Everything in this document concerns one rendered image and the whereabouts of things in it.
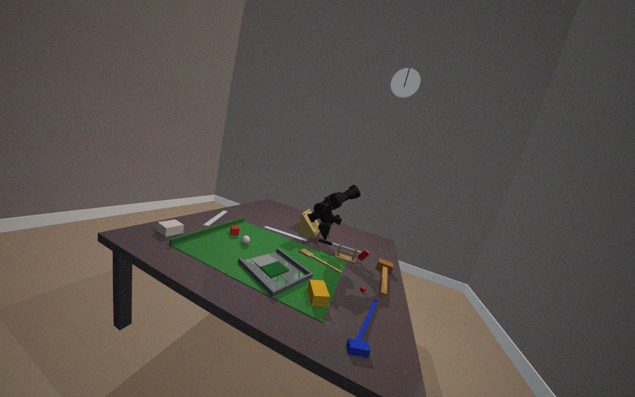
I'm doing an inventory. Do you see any green rectangular mat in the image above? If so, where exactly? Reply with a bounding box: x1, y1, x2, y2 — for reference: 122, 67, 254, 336
170, 222, 347, 323

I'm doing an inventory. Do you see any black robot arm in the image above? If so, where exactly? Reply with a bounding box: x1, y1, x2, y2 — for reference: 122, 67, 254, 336
307, 185, 360, 225

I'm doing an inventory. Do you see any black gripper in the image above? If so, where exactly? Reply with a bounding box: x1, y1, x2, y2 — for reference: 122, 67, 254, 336
319, 211, 333, 240

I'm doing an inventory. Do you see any white cube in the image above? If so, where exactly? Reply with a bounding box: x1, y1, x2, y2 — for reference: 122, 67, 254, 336
157, 219, 184, 237

